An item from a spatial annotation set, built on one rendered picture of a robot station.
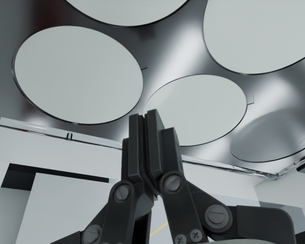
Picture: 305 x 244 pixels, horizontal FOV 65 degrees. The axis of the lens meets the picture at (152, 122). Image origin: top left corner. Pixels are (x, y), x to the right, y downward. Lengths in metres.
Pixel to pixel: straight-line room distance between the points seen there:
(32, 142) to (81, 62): 0.25
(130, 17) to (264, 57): 0.11
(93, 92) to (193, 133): 0.11
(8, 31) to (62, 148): 0.26
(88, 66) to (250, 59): 0.12
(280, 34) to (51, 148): 0.36
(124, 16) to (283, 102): 0.17
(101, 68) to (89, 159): 0.27
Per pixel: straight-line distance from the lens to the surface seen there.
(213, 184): 0.56
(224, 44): 0.19
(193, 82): 0.21
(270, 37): 0.20
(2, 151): 0.47
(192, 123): 0.25
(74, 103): 0.22
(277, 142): 0.31
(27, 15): 0.18
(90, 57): 0.19
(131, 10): 0.17
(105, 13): 0.17
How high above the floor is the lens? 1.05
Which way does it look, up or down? 41 degrees down
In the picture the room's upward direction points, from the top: 176 degrees clockwise
